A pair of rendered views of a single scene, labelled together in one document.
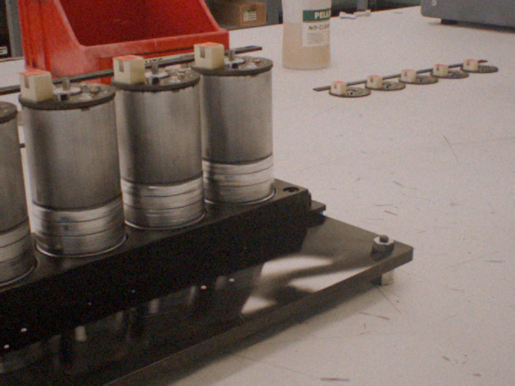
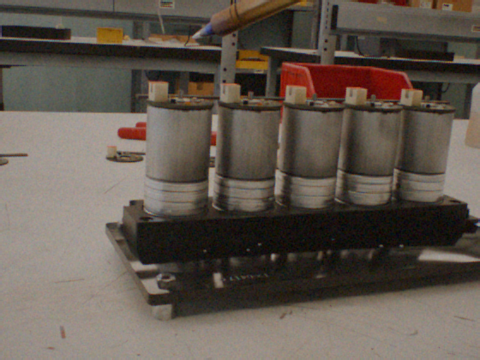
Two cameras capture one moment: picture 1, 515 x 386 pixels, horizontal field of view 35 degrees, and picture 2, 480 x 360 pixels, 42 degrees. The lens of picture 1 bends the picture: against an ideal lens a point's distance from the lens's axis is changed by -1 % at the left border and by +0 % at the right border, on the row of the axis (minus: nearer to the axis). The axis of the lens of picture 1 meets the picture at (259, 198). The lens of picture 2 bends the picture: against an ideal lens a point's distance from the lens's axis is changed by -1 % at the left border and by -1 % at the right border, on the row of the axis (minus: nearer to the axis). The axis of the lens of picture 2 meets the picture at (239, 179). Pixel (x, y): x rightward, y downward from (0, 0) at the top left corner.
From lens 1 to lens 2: 0.04 m
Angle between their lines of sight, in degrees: 19
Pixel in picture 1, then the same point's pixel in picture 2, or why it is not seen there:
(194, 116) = (393, 133)
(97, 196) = (321, 171)
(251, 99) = (436, 129)
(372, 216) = not seen: outside the picture
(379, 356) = not seen: outside the picture
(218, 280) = (392, 244)
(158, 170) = (363, 165)
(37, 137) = (291, 127)
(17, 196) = (272, 159)
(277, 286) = (433, 255)
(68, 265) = (294, 212)
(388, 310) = not seen: outside the picture
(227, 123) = (416, 144)
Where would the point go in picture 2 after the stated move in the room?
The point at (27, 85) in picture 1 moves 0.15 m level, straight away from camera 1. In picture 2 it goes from (291, 93) to (286, 69)
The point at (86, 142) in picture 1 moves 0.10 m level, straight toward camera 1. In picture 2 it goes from (321, 134) to (321, 199)
